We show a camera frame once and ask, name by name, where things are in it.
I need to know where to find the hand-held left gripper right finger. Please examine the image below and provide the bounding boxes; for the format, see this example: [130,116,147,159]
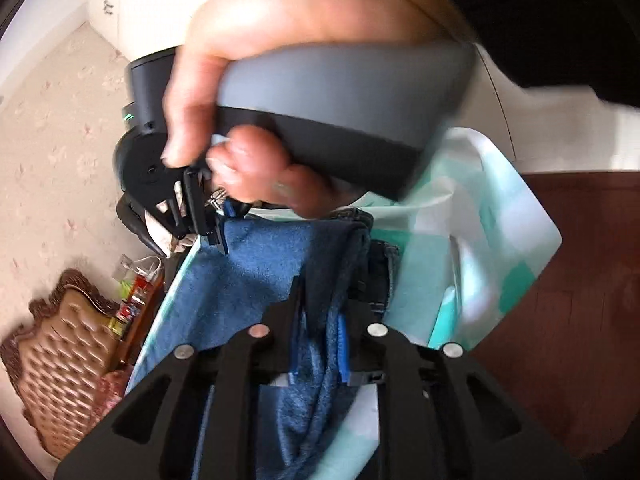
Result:
[337,295,586,480]

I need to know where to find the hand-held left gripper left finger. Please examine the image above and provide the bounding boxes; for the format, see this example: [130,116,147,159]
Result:
[54,275,306,480]

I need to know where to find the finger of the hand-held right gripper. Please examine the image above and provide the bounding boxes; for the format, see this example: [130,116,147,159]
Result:
[182,167,231,256]

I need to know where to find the blue denim pants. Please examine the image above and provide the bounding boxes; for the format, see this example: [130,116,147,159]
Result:
[200,207,401,480]

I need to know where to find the person's right forearm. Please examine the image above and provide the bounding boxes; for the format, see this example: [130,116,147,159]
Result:
[400,0,640,106]

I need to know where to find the person's right hand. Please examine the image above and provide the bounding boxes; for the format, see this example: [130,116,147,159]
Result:
[162,0,466,218]

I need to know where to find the beige plaid blanket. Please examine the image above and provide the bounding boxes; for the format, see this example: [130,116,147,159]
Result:
[145,202,193,253]

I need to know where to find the black leather sofa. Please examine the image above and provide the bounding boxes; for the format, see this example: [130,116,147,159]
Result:
[116,192,168,256]

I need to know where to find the dark wooden nightstand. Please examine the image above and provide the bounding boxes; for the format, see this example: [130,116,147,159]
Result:
[117,255,168,368]

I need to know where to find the green white checkered tablecloth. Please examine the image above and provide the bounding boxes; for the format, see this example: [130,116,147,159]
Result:
[125,127,562,480]

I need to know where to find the red floral blanket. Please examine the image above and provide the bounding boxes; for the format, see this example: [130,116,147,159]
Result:
[97,370,133,411]

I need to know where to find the tufted leather wooden headboard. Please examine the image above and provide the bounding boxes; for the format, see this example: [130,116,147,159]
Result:
[0,267,121,461]

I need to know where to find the white cable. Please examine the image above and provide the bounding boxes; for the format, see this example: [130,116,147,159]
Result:
[127,255,163,281]

